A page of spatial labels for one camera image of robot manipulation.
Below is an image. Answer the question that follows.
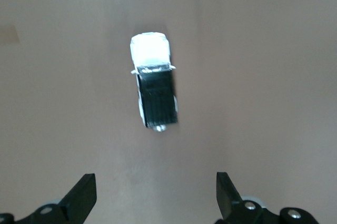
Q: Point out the white jeep toy black roof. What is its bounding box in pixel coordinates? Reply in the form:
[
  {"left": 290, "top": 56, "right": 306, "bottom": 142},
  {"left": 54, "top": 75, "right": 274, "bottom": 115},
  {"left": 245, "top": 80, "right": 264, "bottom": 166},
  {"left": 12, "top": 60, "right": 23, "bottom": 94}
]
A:
[{"left": 130, "top": 32, "right": 180, "bottom": 134}]

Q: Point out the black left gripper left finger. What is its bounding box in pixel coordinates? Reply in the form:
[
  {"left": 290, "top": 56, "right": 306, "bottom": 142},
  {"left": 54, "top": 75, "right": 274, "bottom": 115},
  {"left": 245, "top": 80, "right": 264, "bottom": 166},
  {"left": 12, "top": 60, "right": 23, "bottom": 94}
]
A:
[{"left": 0, "top": 173, "right": 97, "bottom": 224}]

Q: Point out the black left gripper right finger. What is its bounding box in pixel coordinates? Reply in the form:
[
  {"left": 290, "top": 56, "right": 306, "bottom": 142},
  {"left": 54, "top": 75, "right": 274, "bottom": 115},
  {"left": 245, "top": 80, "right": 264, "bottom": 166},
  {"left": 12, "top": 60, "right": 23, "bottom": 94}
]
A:
[{"left": 214, "top": 172, "right": 320, "bottom": 224}]

